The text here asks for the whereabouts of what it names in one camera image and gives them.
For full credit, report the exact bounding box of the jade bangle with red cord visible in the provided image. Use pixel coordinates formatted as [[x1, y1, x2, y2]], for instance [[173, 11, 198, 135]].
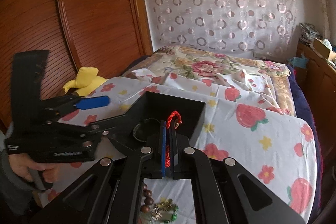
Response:
[[165, 111, 182, 168]]

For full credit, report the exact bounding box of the brown wooden bead bracelet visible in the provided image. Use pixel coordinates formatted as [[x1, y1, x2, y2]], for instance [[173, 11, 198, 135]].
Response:
[[139, 182, 155, 214]]

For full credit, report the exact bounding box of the green charm keychain cluster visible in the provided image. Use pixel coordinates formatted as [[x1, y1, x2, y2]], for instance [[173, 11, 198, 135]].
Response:
[[151, 199, 179, 223]]

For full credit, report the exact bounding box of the black cardboard jewelry box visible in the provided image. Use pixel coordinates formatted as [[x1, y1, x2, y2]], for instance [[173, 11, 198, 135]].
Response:
[[109, 92, 206, 155]]

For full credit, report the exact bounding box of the person's left hand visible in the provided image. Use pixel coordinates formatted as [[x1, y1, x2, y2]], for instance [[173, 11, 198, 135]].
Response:
[[9, 153, 60, 183]]

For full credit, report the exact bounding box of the yellow striped plush toy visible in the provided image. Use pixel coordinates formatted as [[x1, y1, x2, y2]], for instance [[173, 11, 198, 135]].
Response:
[[62, 67, 107, 97]]

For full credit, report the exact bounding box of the floral quilt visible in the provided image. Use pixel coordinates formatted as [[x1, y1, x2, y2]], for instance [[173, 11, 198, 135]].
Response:
[[123, 46, 295, 116]]

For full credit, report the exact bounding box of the white fruit-print bed sheet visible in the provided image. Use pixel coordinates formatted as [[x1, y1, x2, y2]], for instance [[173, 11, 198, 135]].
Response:
[[39, 76, 318, 224]]

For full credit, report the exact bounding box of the wooden headboard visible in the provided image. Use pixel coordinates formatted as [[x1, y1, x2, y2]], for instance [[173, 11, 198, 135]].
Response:
[[1, 0, 153, 131]]

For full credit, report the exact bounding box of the dark blue blanket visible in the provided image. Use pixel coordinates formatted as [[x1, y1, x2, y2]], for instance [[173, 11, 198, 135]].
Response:
[[286, 65, 323, 223]]

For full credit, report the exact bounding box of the sheer circle-pattern curtain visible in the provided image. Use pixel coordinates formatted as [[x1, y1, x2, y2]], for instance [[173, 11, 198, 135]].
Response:
[[146, 0, 297, 57]]

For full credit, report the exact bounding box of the wooden side cabinet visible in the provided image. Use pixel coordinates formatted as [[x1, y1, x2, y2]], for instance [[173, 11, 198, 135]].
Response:
[[297, 43, 335, 162]]

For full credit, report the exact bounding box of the cardboard box on cabinet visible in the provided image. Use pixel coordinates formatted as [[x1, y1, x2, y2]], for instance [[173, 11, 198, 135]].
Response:
[[313, 39, 336, 61]]

